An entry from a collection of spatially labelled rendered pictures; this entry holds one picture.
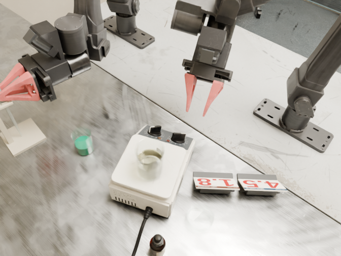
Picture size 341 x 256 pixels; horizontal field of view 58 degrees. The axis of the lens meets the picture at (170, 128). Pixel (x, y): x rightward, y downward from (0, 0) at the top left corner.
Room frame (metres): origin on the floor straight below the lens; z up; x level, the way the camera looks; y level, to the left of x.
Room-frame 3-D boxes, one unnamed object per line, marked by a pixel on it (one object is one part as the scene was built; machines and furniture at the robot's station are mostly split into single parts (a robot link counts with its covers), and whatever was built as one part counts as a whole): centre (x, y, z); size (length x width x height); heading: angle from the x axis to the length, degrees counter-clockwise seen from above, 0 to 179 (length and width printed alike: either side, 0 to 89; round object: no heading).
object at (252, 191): (0.34, -0.21, 0.92); 0.09 x 0.06 x 0.04; 93
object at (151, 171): (0.30, 0.03, 1.02); 0.06 x 0.05 x 0.08; 165
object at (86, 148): (0.40, 0.20, 0.93); 0.04 x 0.04 x 0.06
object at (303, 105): (0.53, -0.31, 1.00); 0.09 x 0.06 x 0.06; 172
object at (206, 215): (0.25, -0.07, 0.91); 0.06 x 0.06 x 0.02
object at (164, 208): (0.35, 0.03, 0.94); 0.22 x 0.13 x 0.08; 166
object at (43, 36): (0.50, 0.27, 1.10); 0.07 x 0.06 x 0.11; 46
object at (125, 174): (0.32, 0.03, 0.98); 0.12 x 0.12 x 0.01; 76
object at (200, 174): (0.33, -0.11, 0.92); 0.09 x 0.06 x 0.04; 93
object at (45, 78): (0.50, 0.27, 1.04); 0.10 x 0.07 x 0.07; 46
